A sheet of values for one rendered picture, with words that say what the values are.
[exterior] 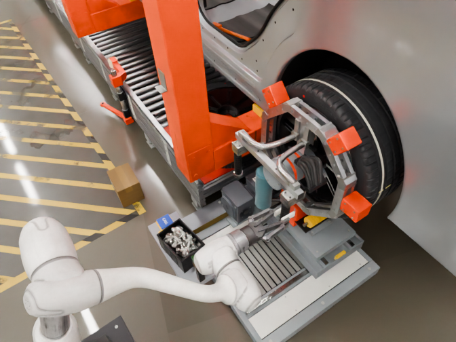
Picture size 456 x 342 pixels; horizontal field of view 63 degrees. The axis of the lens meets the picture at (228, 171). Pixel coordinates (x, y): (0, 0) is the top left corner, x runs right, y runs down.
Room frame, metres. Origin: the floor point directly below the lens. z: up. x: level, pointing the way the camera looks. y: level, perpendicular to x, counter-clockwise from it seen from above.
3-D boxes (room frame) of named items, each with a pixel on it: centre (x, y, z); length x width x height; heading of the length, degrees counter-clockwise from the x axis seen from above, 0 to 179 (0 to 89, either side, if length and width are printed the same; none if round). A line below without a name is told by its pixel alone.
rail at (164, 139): (2.51, 0.79, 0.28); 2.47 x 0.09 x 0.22; 31
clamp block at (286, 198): (0.87, -0.25, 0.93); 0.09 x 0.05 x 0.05; 121
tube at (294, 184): (0.98, -0.28, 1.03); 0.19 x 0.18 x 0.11; 121
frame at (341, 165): (1.12, -0.34, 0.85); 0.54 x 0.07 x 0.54; 31
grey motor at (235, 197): (1.38, -0.16, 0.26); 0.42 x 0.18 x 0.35; 121
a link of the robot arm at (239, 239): (0.74, -0.02, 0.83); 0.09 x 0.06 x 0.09; 31
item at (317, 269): (1.21, -0.48, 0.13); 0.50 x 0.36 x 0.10; 31
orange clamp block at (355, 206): (0.86, -0.50, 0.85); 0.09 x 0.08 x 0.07; 31
